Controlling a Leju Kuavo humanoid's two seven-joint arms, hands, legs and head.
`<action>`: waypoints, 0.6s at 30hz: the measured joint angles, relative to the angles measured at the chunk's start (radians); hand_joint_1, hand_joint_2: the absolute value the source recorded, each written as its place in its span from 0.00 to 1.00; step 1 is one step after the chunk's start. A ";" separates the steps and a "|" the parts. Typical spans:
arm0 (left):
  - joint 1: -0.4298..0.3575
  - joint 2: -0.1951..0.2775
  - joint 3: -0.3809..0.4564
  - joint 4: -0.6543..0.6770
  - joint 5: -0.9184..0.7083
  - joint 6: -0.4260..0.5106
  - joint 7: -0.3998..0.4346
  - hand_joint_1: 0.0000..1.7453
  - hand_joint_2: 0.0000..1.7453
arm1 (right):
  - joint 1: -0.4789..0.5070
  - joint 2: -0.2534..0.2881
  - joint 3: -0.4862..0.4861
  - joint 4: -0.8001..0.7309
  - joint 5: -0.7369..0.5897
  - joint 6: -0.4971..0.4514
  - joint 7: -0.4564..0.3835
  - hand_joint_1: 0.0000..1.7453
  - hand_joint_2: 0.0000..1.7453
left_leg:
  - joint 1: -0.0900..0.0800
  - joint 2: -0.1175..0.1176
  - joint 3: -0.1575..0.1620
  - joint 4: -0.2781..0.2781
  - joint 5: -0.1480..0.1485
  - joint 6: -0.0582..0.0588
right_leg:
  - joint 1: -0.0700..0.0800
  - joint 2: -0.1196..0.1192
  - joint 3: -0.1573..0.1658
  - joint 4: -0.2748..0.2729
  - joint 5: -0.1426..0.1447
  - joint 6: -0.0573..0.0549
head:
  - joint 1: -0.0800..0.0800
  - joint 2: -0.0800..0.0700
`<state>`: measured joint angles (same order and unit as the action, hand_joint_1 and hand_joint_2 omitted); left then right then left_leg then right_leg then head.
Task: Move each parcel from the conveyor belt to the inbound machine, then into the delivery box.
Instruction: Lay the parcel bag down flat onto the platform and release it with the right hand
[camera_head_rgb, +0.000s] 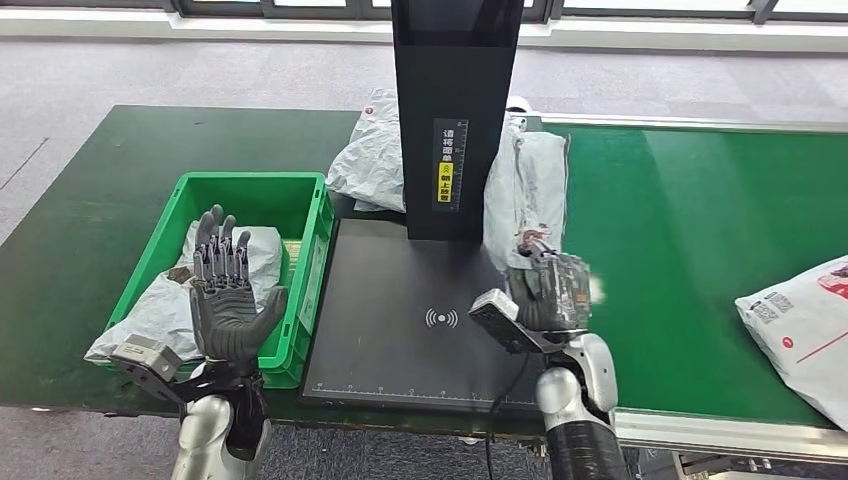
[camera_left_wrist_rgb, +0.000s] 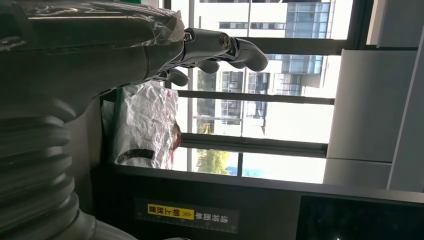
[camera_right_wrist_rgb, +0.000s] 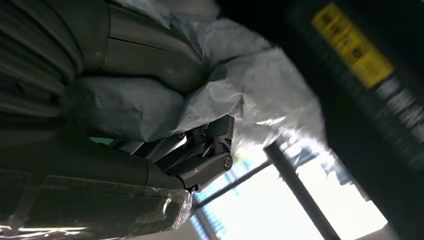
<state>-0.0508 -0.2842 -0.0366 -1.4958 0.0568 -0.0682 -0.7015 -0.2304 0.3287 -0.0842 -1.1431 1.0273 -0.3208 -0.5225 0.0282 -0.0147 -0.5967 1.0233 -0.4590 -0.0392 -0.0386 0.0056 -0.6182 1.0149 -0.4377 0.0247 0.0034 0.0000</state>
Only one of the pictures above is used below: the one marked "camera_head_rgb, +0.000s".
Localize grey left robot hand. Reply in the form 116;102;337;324
190;204;290;363

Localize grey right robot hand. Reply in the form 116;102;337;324
508;246;596;335

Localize grey parcel brown smudges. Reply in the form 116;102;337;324
84;221;285;366

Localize grey parcel red blotch print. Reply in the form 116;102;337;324
482;129;572;274

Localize grey parcel red logo line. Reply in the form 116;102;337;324
733;254;848;432

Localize green conveyor belt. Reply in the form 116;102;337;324
529;122;848;425

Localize black inbound scanner machine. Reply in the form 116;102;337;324
299;0;554;415

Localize crumpled grey parcel black band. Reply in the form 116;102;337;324
324;87;528;217

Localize green plastic crate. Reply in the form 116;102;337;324
105;172;336;390

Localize yellow black label sticker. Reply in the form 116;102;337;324
431;117;470;213

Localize dark green table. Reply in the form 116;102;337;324
0;104;551;439

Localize white window sill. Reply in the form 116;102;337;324
0;9;848;54

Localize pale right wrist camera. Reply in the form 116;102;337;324
468;288;542;356

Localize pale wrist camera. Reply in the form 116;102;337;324
107;333;183;402
468;288;542;356

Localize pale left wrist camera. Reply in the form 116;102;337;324
107;333;183;402

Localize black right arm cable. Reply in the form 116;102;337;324
483;351;531;480

